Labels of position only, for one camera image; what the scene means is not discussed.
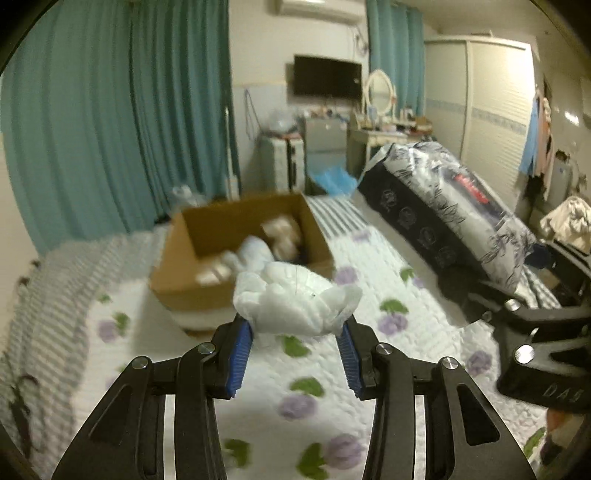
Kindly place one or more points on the teal curtain left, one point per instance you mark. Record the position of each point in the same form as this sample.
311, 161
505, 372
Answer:
108, 106

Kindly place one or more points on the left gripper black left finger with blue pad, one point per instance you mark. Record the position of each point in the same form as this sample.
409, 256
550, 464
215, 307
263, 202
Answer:
123, 437

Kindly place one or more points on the white oval vanity mirror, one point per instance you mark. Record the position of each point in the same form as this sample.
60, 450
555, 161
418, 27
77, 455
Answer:
379, 93

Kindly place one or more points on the white soft cloth bundle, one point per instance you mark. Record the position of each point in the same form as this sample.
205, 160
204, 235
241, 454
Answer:
288, 299

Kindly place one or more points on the teal curtain right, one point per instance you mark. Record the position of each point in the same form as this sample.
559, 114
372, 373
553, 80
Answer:
396, 37

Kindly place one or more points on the white storage drawer unit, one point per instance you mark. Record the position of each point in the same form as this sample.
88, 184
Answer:
283, 164

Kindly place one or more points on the white soft item in box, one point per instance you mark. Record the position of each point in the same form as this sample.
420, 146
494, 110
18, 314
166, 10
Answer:
252, 255

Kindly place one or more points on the beige plush toy in box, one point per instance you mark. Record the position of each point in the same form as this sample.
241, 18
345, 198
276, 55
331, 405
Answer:
285, 237

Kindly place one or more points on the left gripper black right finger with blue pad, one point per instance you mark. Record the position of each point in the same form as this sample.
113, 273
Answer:
437, 403

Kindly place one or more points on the blue plastic bag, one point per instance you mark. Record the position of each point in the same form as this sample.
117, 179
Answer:
334, 181

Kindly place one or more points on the grey cabinet under television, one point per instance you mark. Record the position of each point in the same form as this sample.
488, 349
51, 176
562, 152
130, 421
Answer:
324, 144

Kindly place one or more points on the floral quilted bed cover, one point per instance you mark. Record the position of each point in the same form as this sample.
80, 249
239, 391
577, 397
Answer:
86, 311

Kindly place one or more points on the black wall television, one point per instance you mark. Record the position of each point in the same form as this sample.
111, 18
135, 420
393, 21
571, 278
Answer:
327, 78

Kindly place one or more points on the cream crumpled cloth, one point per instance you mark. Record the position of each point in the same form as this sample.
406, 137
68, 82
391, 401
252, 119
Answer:
569, 223

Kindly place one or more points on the white air conditioner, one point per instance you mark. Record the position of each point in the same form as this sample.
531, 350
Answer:
348, 12

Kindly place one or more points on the teal curtain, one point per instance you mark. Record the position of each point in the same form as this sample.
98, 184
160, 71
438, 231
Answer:
396, 37
108, 106

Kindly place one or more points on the white sliding wardrobe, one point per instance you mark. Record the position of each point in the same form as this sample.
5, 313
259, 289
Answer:
479, 93

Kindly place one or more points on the black white floral folded duvet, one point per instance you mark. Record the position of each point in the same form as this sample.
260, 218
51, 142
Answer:
447, 213

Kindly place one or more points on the hanging clothes on wall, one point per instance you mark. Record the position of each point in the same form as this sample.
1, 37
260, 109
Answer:
536, 157

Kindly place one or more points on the brown cardboard box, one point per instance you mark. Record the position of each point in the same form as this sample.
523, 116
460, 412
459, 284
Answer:
206, 247

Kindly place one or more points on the white dressing table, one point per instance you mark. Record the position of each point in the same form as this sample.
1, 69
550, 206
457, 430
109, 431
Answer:
365, 138

